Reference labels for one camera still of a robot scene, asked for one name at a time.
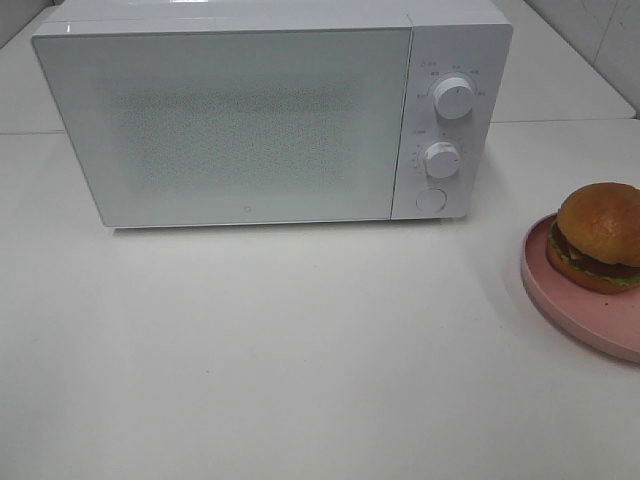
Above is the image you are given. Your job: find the round white door button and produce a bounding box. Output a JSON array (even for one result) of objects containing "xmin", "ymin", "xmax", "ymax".
[{"xmin": 416, "ymin": 188, "xmax": 447, "ymax": 215}]

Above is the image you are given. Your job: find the burger with brown bun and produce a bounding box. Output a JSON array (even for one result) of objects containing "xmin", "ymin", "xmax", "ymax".
[{"xmin": 546, "ymin": 182, "xmax": 639, "ymax": 294}]

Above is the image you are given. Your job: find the pink round plate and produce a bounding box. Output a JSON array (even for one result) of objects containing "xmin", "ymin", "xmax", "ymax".
[{"xmin": 520, "ymin": 215, "xmax": 639, "ymax": 364}]

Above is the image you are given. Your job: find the white microwave door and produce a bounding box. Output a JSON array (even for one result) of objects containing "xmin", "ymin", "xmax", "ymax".
[{"xmin": 33, "ymin": 29, "xmax": 411, "ymax": 228}]

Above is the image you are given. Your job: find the lower white timer knob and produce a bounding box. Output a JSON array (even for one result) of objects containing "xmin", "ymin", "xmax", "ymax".
[{"xmin": 423, "ymin": 142, "xmax": 461, "ymax": 179}]

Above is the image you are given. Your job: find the white microwave oven body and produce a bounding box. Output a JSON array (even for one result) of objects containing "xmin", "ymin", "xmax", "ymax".
[{"xmin": 32, "ymin": 1, "xmax": 513, "ymax": 221}]

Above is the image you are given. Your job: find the upper white power knob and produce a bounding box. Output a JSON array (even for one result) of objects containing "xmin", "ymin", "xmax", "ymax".
[{"xmin": 432, "ymin": 73, "xmax": 475, "ymax": 120}]

